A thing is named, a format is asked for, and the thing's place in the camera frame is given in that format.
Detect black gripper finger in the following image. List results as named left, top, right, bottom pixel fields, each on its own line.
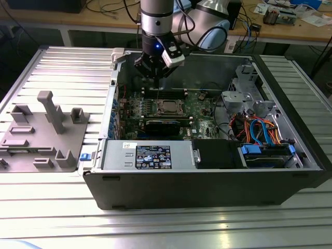
left=156, top=64, right=174, bottom=88
left=134, top=52, right=158, bottom=88

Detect CPU socket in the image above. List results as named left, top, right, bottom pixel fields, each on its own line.
left=155, top=99, right=188, bottom=116

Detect black round plastic part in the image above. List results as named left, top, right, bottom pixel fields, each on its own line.
left=131, top=75, right=145, bottom=91

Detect green motherboard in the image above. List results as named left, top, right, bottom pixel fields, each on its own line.
left=117, top=88, right=224, bottom=141

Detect installed RAM stick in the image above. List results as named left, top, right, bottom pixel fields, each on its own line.
left=144, top=116, right=192, bottom=127

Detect black graphics card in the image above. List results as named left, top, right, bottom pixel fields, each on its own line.
left=144, top=119, right=183, bottom=137

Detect white labelled adapter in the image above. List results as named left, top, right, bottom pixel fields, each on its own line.
left=225, top=40, right=237, bottom=54

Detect silver metal drive cage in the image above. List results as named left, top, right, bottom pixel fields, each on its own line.
left=222, top=63, right=280, bottom=117

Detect tall black desktop box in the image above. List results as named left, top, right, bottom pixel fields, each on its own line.
left=228, top=0, right=242, bottom=31

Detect grey power supply unit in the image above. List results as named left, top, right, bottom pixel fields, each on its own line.
left=100, top=139, right=195, bottom=172

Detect black drive bay box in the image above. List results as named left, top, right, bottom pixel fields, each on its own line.
left=193, top=139, right=247, bottom=170

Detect large black equipment box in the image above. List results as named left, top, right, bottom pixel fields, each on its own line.
left=6, top=0, right=87, bottom=14

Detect black open PC case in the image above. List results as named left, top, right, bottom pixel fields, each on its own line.
left=82, top=48, right=332, bottom=211

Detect copper finned cooler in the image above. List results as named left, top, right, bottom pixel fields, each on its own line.
left=262, top=7, right=280, bottom=26

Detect grey plastic parts rack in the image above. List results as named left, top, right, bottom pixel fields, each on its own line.
left=0, top=90, right=90, bottom=173

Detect hard disk in blue carrier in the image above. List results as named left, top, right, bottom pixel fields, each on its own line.
left=238, top=143, right=297, bottom=170

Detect green circuit device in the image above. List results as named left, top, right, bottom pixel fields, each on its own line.
left=279, top=9, right=298, bottom=26

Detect blue cardboard box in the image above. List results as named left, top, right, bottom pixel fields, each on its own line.
left=289, top=0, right=323, bottom=9

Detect white paper sheets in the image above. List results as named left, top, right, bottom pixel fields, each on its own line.
left=298, top=14, right=331, bottom=27

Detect pale blue plastic object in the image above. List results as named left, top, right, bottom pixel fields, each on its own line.
left=0, top=240, right=44, bottom=249

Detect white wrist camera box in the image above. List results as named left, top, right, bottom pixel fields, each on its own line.
left=160, top=40, right=186, bottom=69

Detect grey case latch handle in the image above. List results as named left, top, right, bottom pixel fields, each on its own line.
left=110, top=48, right=127, bottom=63

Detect red wire bundle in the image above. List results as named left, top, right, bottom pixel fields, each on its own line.
left=229, top=114, right=250, bottom=139

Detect blue flat wire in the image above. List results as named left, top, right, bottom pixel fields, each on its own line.
left=250, top=115, right=272, bottom=147

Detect orange wire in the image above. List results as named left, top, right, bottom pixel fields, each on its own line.
left=268, top=121, right=284, bottom=145

